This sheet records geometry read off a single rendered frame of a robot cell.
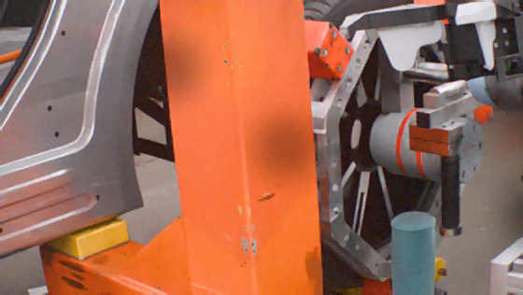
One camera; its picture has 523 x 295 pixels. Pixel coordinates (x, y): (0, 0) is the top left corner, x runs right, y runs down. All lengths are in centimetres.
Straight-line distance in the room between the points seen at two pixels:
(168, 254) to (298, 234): 25
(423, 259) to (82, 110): 73
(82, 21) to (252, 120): 57
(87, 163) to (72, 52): 22
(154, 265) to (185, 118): 34
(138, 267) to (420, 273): 54
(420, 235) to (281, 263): 36
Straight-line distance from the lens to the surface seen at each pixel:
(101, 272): 172
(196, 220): 141
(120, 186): 180
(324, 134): 156
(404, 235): 165
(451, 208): 154
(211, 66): 129
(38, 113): 170
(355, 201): 184
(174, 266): 153
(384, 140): 174
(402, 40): 83
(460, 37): 82
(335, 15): 169
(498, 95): 104
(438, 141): 150
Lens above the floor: 133
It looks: 15 degrees down
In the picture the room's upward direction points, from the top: 5 degrees counter-clockwise
